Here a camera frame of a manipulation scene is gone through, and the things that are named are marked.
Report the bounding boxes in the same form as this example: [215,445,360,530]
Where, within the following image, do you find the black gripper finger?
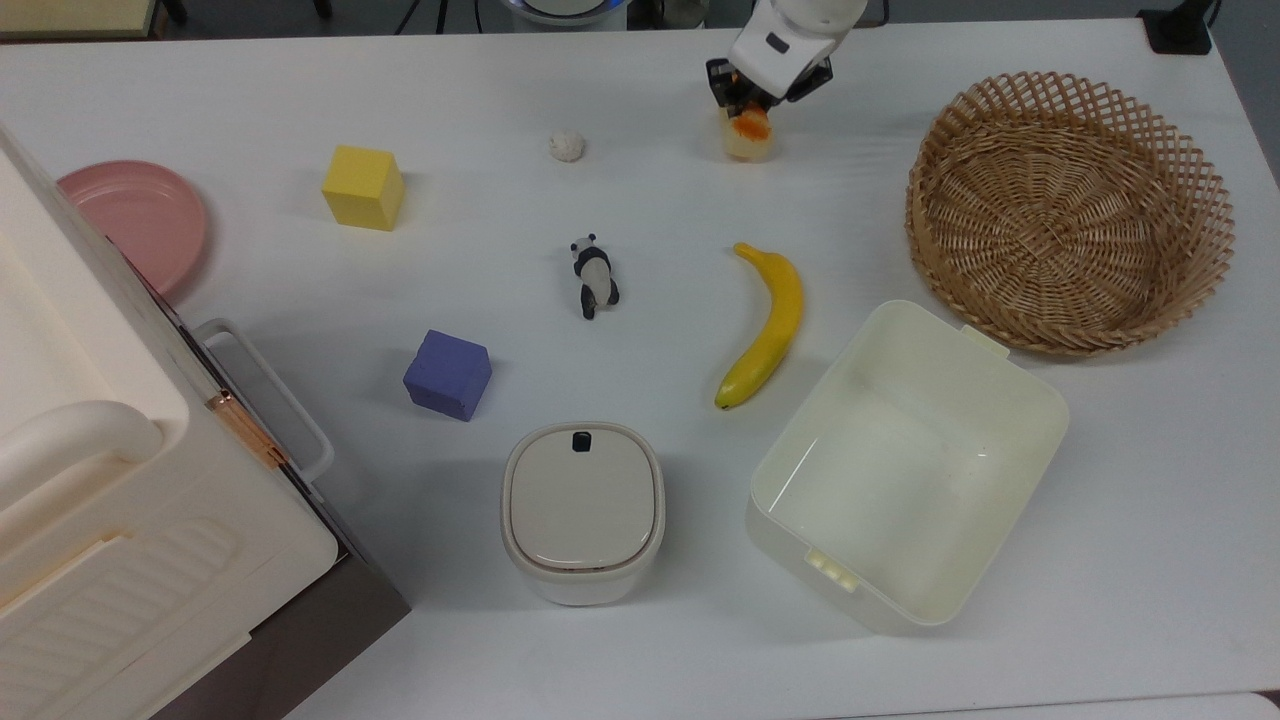
[784,58,834,102]
[705,57,750,110]

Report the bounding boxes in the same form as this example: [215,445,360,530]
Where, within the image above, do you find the bread with orange topping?
[720,103,779,163]

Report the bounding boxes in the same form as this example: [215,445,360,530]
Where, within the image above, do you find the woven wicker basket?
[905,70,1236,358]

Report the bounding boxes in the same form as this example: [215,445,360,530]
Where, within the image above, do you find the small panda figurine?
[570,233,621,321]

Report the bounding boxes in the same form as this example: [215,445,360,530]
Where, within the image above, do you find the yellow toy banana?
[714,242,805,411]

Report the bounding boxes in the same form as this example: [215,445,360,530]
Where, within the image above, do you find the black clamp base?
[1140,0,1216,56]

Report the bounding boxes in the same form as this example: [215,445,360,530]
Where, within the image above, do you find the yellow cube block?
[321,145,406,232]

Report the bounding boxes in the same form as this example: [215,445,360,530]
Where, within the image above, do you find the purple cube block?
[403,330,493,422]

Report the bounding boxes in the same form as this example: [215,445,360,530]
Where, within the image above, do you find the cream open plastic container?
[745,300,1071,634]

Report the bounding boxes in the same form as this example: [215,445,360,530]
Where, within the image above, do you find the small beige lidded bin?
[500,422,666,608]

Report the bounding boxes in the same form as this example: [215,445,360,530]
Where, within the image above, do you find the copper latch on cream box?
[207,390,291,469]

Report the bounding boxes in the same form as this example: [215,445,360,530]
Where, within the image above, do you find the pink round plate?
[57,160,209,297]

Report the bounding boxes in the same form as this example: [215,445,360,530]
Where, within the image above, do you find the dark wooden drawer box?
[150,240,411,720]

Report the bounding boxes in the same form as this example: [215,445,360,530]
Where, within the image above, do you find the white drawer handle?
[192,318,335,491]

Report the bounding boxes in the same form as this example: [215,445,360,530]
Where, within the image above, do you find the cream storage box with handle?
[0,125,339,720]

